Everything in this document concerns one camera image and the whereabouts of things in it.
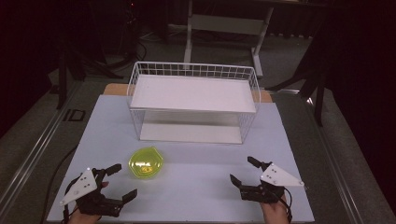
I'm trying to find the black floor bracket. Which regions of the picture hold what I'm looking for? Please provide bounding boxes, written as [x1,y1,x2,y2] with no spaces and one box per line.
[63,108,87,122]

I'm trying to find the person's right hand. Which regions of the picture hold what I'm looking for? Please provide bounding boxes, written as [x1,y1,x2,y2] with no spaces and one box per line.
[261,194,290,224]

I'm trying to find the person's left hand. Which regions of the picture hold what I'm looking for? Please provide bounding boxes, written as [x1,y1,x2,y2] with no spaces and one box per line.
[66,181,110,224]

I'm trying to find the yellow-green plastic dish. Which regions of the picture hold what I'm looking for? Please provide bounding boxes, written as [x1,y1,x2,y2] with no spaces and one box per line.
[128,146,164,180]

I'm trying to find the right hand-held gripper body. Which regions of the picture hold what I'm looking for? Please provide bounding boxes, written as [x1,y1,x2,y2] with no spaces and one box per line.
[239,161,305,205]

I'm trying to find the white metal desk frame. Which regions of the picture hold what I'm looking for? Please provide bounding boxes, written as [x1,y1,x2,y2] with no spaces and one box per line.
[182,0,275,78]

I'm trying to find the pale board table cover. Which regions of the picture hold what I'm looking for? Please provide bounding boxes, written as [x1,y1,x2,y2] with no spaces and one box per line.
[46,94,316,224]

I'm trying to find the black stand legs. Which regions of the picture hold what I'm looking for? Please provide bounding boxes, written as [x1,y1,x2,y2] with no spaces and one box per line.
[266,60,327,127]

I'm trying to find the aluminium floor rail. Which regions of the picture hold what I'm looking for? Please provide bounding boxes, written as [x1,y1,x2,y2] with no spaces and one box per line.
[306,96,367,224]
[0,81,82,216]

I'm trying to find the white wire rack shelf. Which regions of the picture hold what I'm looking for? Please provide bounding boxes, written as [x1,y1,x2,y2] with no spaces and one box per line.
[125,61,262,146]

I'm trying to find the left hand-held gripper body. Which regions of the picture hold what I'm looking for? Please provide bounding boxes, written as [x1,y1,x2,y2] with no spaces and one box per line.
[59,167,124,218]

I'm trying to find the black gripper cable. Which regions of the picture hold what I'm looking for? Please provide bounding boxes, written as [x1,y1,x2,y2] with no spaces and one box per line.
[62,176,78,224]
[274,186,293,224]

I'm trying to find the black floor cable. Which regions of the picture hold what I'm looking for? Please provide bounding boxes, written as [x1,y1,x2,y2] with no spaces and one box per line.
[39,144,78,224]

